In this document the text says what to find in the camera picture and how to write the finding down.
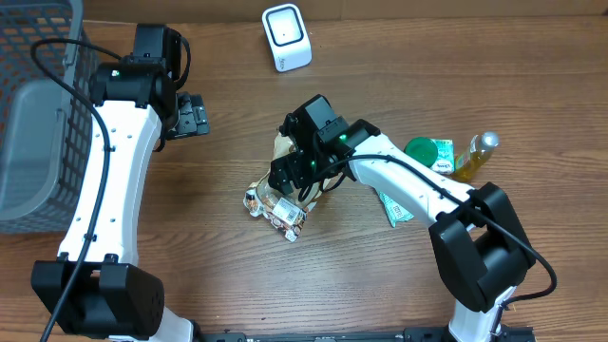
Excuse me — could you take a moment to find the grey plastic mesh basket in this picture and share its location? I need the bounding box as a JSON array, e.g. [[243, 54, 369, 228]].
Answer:
[[1, 0, 92, 234]]

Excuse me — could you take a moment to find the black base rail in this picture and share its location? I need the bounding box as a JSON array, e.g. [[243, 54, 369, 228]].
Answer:
[[199, 325, 538, 342]]

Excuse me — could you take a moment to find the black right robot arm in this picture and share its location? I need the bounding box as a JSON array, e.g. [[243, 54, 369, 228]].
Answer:
[[270, 113, 540, 341]]

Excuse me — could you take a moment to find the yellow dish soap bottle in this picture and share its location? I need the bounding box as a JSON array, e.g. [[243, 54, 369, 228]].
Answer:
[[451, 131, 500, 182]]

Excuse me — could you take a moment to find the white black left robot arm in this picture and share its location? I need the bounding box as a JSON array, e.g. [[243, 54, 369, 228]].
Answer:
[[31, 60, 200, 341]]

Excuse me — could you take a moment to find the green tissue canister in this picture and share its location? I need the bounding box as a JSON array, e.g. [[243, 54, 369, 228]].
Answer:
[[404, 137, 438, 168]]

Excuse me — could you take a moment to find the brown snack pouch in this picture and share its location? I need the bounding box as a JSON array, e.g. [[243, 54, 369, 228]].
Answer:
[[242, 132, 336, 243]]

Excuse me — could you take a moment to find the white barcode scanner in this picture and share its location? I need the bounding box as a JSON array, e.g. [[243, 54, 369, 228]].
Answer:
[[261, 3, 313, 72]]

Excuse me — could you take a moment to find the teal tissue pack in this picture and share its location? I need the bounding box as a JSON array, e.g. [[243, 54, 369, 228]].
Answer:
[[430, 139, 455, 175]]

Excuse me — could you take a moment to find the teal snack packet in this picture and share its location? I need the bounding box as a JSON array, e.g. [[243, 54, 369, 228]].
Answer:
[[377, 191, 414, 228]]

